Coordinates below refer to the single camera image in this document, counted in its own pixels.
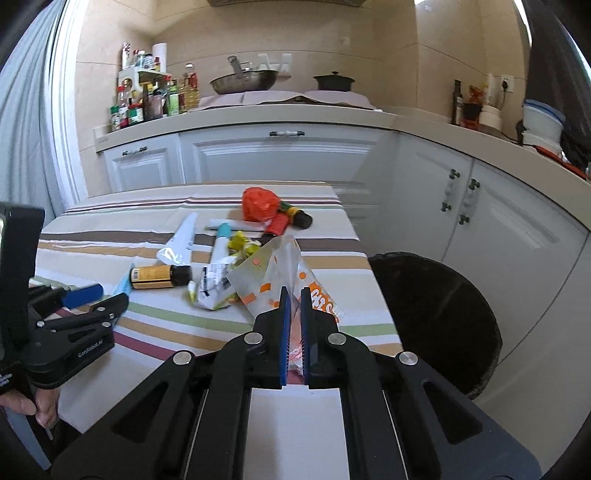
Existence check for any orange white plastic bag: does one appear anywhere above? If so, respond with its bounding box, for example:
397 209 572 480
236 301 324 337
228 234 340 370

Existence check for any white tube with teal cap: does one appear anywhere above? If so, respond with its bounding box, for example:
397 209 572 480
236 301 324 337
210 223 234 278

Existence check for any light blue curtain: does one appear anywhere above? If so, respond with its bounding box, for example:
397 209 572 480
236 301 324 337
0 0 88 217

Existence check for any small red can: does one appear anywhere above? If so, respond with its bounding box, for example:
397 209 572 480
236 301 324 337
264 213 291 237

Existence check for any white silver foil wrapper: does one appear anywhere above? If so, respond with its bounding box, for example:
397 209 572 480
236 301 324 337
157 212 200 266

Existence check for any beige kitchen countertop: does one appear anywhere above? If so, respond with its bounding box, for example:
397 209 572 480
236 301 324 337
92 104 591 204

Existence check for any black pot with lid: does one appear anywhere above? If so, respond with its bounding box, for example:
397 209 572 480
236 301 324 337
313 71 356 92

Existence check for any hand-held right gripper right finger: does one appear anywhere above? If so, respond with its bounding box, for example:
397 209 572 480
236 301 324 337
299 286 541 480

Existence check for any red black container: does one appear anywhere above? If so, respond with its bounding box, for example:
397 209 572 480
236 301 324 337
462 85 483 127

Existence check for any cabinet door handle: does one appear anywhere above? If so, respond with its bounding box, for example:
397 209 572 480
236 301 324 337
458 179 481 227
441 170 461 213

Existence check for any white rolled paper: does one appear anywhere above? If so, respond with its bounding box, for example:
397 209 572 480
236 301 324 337
205 218 266 234

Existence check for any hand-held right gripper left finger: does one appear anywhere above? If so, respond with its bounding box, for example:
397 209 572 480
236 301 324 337
51 286 291 480

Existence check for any dark green bottle yellow label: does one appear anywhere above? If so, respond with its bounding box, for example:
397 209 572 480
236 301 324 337
277 202 314 229

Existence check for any white blender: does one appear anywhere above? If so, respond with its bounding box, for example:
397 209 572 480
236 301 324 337
478 74 503 130

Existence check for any striped tablecloth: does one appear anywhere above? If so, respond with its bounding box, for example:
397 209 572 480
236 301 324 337
28 181 400 425

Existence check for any yellow green wrapper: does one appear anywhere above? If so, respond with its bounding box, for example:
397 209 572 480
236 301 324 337
227 231 262 266

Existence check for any pale pink stove cover cloth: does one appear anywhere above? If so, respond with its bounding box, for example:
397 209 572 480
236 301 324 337
199 90 382 112

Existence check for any stack of white bowls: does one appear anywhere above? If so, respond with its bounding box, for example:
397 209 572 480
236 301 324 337
522 99 566 151

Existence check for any yellow bottle with black cap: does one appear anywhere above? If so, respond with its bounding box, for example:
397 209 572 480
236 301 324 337
129 264 193 291

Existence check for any steel wok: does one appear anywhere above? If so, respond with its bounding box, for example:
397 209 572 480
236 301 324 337
210 55 280 95

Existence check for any black trash bin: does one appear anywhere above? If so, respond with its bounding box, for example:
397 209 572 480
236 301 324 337
368 251 503 400

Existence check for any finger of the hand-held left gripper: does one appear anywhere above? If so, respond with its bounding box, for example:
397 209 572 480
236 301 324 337
28 284 103 319
37 292 130 330

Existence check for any white kitchen cabinet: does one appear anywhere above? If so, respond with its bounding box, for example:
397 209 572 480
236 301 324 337
95 124 591 462

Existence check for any red plastic bag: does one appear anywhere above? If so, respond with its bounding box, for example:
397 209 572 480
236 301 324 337
242 187 281 223

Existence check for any red flat object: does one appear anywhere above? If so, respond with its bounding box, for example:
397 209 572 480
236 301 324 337
536 145 591 178

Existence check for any person's left hand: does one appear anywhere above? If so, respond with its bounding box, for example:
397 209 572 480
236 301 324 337
0 388 61 428

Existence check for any group of condiment bottles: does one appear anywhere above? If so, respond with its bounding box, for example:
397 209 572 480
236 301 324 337
109 41 201 134

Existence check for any white utensil holder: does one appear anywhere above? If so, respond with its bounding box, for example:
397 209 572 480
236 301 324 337
256 53 293 77

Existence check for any dark hanging cloth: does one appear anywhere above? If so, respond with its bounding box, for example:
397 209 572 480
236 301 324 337
519 0 591 171

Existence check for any white printed packet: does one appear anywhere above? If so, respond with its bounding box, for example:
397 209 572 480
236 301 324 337
187 263 241 311

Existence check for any white shelf rack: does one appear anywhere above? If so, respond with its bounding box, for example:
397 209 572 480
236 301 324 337
117 69 169 102

